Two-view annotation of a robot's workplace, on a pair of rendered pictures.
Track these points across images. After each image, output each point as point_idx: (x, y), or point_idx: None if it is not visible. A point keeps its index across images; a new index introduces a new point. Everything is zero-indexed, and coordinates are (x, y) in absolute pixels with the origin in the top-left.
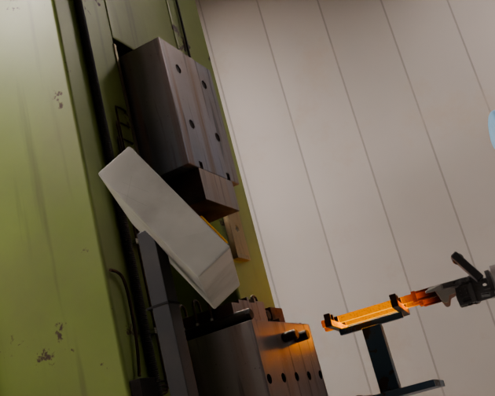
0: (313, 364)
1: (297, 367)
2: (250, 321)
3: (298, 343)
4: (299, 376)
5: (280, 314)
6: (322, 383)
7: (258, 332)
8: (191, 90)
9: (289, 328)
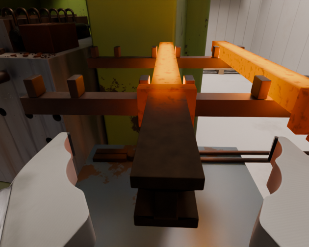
0: None
1: (4, 104)
2: None
3: (13, 82)
4: (8, 112)
5: (40, 35)
6: (58, 125)
7: None
8: None
9: None
